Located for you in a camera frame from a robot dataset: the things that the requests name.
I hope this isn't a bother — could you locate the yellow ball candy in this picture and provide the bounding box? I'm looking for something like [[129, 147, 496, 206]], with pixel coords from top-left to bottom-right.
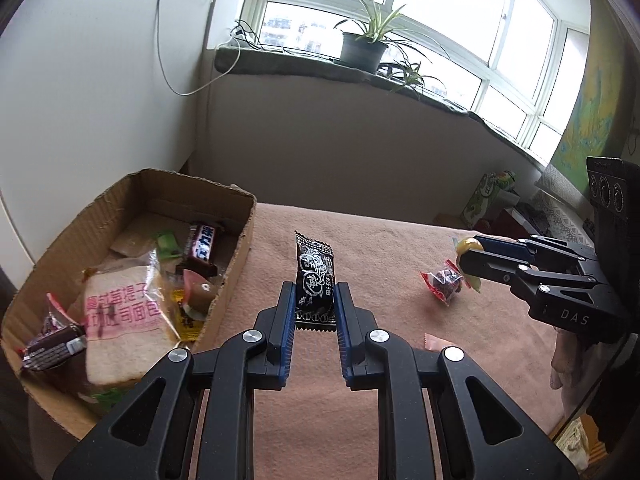
[[454, 237, 484, 292]]

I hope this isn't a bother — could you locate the red date snack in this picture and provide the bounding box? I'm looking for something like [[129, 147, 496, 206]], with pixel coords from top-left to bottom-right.
[[40, 292, 77, 338], [421, 259, 466, 306]]

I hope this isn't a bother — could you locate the pink candy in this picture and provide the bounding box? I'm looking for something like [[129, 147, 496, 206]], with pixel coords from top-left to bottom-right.
[[424, 333, 452, 352]]

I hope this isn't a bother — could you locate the packaged toast bread slice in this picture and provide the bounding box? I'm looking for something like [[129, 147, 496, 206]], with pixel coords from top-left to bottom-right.
[[82, 249, 179, 389]]

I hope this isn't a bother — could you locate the snickers bar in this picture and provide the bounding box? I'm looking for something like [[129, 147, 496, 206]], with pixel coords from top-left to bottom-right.
[[22, 324, 87, 372], [183, 223, 218, 278]]

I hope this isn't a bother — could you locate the brown ball candy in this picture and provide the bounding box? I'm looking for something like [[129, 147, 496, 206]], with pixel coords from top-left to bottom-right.
[[183, 270, 217, 321]]

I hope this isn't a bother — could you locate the black patterned candy packet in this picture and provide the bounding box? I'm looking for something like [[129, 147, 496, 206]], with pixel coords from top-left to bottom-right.
[[295, 232, 336, 332]]

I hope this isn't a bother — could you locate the light green candy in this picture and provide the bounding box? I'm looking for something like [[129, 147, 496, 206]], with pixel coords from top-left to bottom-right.
[[155, 230, 183, 261]]

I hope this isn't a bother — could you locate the dark green candy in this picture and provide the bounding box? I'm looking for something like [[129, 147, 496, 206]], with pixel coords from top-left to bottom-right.
[[77, 387, 129, 416]]

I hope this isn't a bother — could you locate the white gloved hand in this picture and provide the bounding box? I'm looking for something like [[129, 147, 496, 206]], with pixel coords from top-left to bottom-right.
[[550, 328, 622, 415]]

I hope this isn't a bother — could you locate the white lace cloth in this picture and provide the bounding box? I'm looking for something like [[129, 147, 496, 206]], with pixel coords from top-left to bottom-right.
[[530, 191, 593, 247]]

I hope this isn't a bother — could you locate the green paper bag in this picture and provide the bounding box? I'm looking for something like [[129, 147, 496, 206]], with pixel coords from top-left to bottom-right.
[[460, 170, 515, 228]]

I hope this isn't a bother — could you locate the pink table cloth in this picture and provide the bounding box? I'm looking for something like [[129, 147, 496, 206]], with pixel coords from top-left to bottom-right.
[[215, 204, 564, 479]]

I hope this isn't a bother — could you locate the landscape painting scroll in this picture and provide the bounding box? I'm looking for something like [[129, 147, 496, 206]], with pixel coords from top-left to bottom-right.
[[537, 0, 634, 209]]

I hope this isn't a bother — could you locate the cardboard box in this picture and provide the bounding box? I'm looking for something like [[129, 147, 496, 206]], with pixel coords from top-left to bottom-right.
[[1, 169, 256, 439]]

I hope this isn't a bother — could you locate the small spider plant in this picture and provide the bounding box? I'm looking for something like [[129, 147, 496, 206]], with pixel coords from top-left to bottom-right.
[[375, 61, 447, 102]]

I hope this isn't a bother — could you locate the potted spider plant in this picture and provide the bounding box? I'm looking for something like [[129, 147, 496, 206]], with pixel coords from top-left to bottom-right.
[[334, 0, 430, 74]]

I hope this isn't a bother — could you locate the window frame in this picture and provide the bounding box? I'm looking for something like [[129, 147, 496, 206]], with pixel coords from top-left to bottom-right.
[[241, 0, 590, 164]]

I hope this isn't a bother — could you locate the white hanging cable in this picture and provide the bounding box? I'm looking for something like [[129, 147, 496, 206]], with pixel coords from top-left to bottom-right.
[[155, 0, 242, 98]]

